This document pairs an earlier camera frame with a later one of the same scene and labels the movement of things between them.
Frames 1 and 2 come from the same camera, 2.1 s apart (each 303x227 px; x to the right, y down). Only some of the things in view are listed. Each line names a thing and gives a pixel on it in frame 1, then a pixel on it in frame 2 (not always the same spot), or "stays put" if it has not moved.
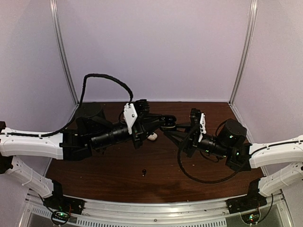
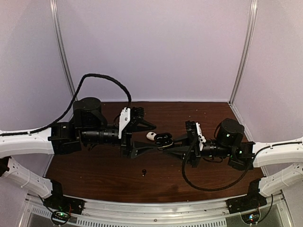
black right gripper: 194,137 → 194,157
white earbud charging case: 152,137 stays put
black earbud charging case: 167,121 → 163,140
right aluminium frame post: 251,27 stays put
